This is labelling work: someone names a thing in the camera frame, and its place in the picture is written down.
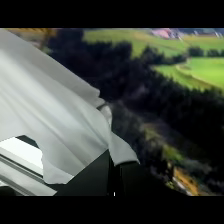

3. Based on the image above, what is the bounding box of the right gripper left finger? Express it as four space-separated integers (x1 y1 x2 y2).
54 149 111 197

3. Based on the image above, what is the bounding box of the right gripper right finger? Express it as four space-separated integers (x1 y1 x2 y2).
114 161 174 197

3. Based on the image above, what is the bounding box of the white shirt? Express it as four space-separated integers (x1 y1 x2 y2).
0 28 140 185

